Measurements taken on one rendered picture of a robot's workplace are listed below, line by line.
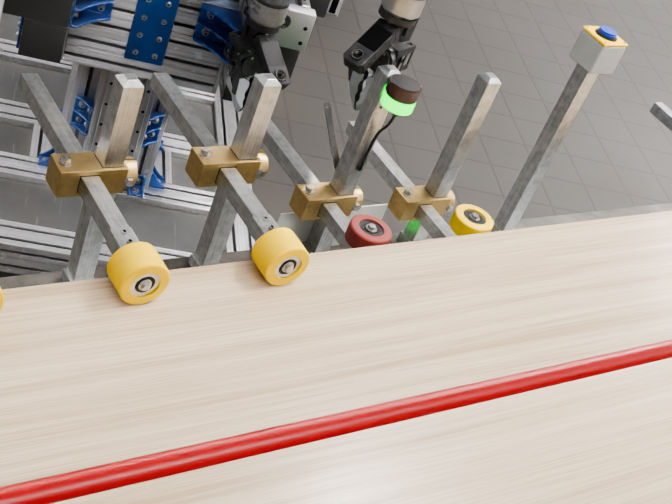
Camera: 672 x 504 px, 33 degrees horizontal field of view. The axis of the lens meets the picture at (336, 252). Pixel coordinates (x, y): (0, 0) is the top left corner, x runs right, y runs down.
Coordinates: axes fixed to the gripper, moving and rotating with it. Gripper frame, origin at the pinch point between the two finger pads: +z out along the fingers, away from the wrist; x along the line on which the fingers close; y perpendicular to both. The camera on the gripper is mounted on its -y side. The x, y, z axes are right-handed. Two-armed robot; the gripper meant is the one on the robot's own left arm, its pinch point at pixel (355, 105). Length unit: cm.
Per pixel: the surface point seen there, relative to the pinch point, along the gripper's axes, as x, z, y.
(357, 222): -17.2, 10.1, -15.6
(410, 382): -47, 11, -39
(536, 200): 13, 101, 188
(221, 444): -75, -74, -146
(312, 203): -6.3, 14.5, -13.5
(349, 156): -6.5, 5.5, -7.1
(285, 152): 7.6, 14.7, -5.4
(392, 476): -57, 11, -57
